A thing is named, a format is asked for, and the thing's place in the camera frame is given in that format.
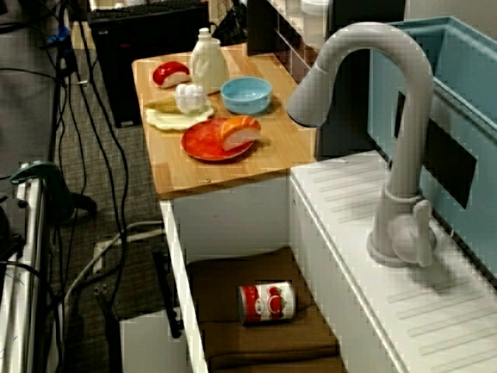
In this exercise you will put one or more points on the salmon sushi toy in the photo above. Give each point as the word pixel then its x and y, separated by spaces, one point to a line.
pixel 238 134

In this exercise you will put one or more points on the toy ice cream cone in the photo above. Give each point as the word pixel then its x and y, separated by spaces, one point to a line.
pixel 189 97

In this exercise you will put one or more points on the red plate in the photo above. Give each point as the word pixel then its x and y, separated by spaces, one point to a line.
pixel 202 145

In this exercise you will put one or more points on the light blue bowl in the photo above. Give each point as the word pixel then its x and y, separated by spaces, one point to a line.
pixel 244 101

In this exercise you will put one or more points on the cream scalloped plate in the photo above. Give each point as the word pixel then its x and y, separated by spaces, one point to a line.
pixel 171 122

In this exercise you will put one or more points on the white toy kitchen sink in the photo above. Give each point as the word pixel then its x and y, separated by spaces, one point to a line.
pixel 349 233

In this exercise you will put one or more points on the tomato soup can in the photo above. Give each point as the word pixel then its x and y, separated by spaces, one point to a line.
pixel 268 303

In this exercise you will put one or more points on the white toy detergent bottle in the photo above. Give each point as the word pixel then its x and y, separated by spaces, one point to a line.
pixel 207 66

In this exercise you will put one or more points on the red tuna sushi toy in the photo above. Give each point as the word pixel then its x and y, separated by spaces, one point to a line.
pixel 167 72

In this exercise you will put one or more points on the brown folded cloth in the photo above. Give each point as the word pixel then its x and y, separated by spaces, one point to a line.
pixel 233 342

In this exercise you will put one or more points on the grey toy faucet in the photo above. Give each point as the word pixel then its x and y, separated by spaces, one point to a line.
pixel 407 155

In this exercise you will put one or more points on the black computer tower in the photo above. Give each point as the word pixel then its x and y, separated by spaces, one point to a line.
pixel 128 77

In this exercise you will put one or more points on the white cabinet panel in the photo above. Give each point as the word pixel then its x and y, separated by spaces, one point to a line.
pixel 151 346

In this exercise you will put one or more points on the black rectangular label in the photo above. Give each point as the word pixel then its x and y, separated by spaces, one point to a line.
pixel 450 167

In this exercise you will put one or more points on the grey desk panel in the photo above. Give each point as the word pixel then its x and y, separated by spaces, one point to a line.
pixel 23 116

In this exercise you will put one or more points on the light blue plastic bin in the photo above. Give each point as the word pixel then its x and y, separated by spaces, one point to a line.
pixel 466 70

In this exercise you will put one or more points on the aluminium frame rail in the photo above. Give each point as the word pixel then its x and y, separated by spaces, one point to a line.
pixel 23 272

